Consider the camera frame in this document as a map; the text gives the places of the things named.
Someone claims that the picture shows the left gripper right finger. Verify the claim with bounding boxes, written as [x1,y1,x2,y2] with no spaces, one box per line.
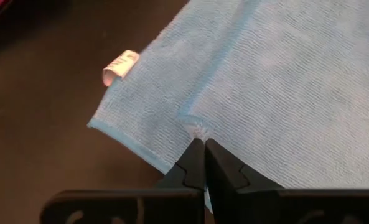
[205,138,369,224]

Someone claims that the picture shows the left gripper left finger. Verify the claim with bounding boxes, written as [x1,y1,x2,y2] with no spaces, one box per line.
[40,138,207,224]

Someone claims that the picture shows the blue towel with white label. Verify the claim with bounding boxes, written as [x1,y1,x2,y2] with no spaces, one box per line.
[86,0,369,214]

